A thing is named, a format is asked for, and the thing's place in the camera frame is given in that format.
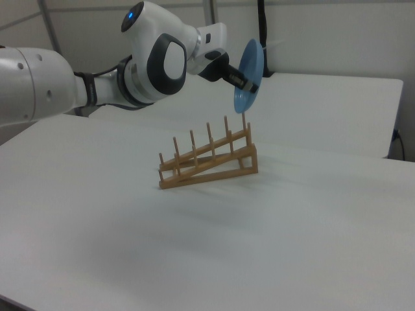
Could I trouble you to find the blue round plate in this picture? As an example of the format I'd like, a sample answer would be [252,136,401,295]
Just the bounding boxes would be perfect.
[232,38,265,115]

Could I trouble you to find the black cable beside table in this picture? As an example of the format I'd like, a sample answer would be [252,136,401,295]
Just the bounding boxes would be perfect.
[390,128,407,161]

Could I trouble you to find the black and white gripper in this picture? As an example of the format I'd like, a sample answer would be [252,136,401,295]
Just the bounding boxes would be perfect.
[193,21,261,94]

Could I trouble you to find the grey metal frame post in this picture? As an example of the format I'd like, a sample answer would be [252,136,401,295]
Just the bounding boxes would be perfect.
[203,0,217,29]
[37,0,63,53]

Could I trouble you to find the black cable conduit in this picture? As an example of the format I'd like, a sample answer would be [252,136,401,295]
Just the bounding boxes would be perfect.
[257,0,274,78]

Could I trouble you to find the wooden peg plate rack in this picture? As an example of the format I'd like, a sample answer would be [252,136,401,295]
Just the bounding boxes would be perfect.
[158,115,259,190]

